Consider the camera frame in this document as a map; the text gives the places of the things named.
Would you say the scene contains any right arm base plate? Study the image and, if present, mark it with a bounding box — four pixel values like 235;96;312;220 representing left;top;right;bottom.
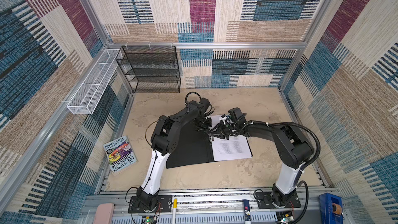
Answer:
254;190;302;209

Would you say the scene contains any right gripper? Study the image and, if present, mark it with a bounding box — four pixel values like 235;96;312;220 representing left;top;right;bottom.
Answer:
208;120;237;140

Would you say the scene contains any printed paper sheet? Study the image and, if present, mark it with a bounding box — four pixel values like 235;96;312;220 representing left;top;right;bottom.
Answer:
208;114;252;162

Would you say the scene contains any blue glue stick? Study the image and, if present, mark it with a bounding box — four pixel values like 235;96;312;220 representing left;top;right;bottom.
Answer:
243;199;251;224

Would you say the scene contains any black wire mesh shelf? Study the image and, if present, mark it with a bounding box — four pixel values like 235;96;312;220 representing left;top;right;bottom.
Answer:
116;46;181;93

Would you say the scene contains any green circuit board right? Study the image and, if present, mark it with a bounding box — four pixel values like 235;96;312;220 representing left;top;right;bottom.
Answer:
276;214;294;224

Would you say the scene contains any white wire mesh basket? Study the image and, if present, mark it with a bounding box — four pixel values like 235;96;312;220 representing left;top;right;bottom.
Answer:
67;49;119;115

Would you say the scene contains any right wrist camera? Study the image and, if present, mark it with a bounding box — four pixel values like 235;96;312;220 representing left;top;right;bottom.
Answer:
222;107;246;123

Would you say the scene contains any orange folder black inside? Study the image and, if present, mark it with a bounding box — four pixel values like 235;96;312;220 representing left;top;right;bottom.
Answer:
166;114;253;169

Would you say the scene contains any white yellow marker pen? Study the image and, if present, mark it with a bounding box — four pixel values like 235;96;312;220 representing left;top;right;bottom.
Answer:
172;199;177;224

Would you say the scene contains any colourful children's book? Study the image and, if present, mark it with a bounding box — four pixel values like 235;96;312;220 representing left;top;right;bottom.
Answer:
103;135;137;174

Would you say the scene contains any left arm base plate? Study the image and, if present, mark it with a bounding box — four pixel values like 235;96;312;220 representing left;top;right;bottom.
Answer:
128;195;173;214

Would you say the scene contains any green circuit board left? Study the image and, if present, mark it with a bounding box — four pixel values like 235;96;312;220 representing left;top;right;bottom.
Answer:
141;216;158;224

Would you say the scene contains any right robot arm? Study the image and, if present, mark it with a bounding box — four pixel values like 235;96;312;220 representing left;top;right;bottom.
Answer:
207;120;321;224

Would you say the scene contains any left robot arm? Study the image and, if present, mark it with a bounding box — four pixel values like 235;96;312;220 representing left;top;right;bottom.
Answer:
130;91;214;212

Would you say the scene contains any blue box with tape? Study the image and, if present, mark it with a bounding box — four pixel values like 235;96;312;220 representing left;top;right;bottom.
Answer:
319;193;343;224

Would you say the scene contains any green circuit board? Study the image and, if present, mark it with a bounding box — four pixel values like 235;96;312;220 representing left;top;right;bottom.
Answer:
141;216;158;224
276;214;294;224

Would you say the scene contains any pink object at edge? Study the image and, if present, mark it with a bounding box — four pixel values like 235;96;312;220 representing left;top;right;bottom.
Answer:
93;203;115;224

